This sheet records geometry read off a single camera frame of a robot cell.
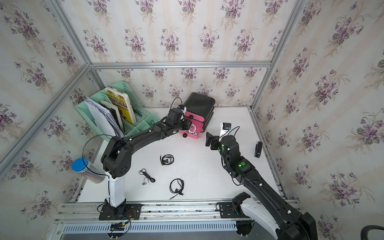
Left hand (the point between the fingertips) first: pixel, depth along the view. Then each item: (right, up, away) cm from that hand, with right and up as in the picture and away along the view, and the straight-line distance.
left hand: (191, 122), depth 92 cm
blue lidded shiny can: (-50, -24, -20) cm, 59 cm away
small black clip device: (+42, -17, +1) cm, 46 cm away
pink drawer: (+5, -3, +6) cm, 9 cm away
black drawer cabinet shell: (+6, +12, +8) cm, 16 cm away
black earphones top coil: (-15, -23, -1) cm, 27 cm away
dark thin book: (-48, +7, -1) cm, 48 cm away
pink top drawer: (+2, +4, +2) cm, 5 cm away
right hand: (+13, -5, -15) cm, 21 cm away
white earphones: (+1, -5, +4) cm, 6 cm away
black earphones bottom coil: (-8, -35, -10) cm, 38 cm away
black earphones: (-28, -29, -6) cm, 41 cm away
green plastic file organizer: (-37, +4, +23) cm, 44 cm away
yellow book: (-44, +14, 0) cm, 46 cm away
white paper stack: (-47, +2, -14) cm, 49 cm away
